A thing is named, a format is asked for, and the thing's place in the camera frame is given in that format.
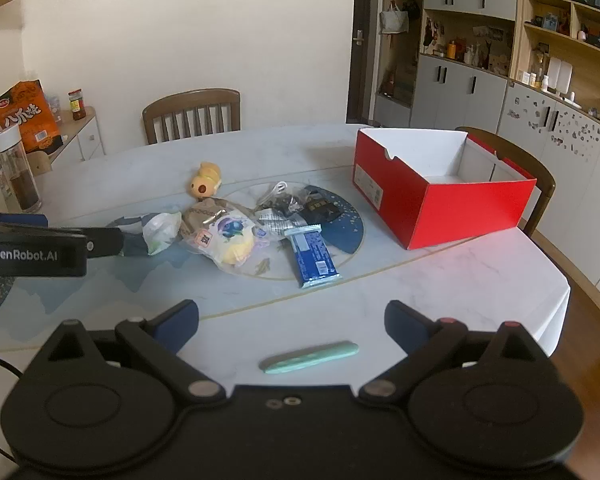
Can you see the bagged yellow bun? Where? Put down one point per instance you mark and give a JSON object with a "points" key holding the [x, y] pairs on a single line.
{"points": [[232, 249]]}

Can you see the blue snack packet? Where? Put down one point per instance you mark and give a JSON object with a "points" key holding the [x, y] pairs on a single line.
{"points": [[311, 260]]}

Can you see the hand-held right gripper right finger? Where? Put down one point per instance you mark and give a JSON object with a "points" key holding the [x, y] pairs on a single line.
{"points": [[405, 322]]}

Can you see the red bottle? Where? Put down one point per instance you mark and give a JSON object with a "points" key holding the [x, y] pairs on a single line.
{"points": [[390, 82]]}

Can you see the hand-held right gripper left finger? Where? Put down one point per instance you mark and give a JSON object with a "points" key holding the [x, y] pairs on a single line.
{"points": [[177, 320]]}

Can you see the small cardboard box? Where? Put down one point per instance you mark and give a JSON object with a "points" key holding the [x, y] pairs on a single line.
{"points": [[39, 162]]}

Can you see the red cardboard shoe box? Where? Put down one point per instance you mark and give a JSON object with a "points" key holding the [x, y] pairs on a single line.
{"points": [[460, 215]]}

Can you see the dark hanging bag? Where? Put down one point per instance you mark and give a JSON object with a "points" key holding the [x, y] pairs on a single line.
{"points": [[411, 7]]}

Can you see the black packet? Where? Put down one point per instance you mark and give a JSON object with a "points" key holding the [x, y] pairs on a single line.
{"points": [[321, 208]]}

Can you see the brown paper packet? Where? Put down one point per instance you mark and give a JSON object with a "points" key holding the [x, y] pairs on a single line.
{"points": [[199, 217]]}

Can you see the white marble desktop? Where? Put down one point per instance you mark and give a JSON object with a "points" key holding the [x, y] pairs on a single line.
{"points": [[430, 280]]}

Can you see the white green packet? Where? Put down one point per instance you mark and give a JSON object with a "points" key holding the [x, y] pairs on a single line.
{"points": [[160, 232]]}

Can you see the teal stick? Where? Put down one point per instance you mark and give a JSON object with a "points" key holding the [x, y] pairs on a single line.
{"points": [[310, 357]]}

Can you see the wooden slat-back chair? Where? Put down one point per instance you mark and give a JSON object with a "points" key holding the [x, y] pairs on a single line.
{"points": [[190, 110], [540, 175]]}

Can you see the dark wooden door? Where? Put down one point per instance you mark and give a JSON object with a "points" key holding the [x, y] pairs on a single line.
{"points": [[362, 75]]}

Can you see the sauce jar with red lid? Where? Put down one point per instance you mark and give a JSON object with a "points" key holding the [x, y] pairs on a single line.
{"points": [[77, 105]]}

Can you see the white rectangular container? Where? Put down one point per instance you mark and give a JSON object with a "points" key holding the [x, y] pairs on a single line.
{"points": [[560, 75]]}

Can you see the silver foil snack packet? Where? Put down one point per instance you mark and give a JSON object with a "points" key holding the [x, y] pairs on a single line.
{"points": [[275, 220]]}

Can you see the orange bottle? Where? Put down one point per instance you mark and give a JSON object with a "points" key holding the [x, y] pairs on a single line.
{"points": [[452, 51]]}

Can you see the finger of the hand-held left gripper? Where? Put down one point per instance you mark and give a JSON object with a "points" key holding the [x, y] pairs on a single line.
{"points": [[105, 241], [25, 220]]}

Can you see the orange snack bag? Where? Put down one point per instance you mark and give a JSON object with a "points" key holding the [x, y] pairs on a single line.
{"points": [[27, 115]]}

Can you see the cardboard carton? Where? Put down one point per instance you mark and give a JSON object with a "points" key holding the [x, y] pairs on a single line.
{"points": [[404, 80]]}

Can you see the white side cabinet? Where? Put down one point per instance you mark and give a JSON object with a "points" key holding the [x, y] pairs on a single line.
{"points": [[87, 142]]}

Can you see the glass bottle with white lid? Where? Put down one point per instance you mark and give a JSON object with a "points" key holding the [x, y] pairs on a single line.
{"points": [[17, 180]]}

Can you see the yellow plush toy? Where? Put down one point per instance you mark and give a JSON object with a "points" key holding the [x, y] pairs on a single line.
{"points": [[205, 180]]}

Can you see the clear bag with dark contents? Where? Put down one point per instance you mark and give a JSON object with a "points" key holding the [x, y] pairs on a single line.
{"points": [[282, 204]]}

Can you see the grey tote bag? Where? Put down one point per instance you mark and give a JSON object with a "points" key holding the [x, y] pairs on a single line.
{"points": [[394, 20]]}

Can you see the wall cabinet unit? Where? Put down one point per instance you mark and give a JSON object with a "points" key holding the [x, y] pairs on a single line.
{"points": [[450, 90]]}

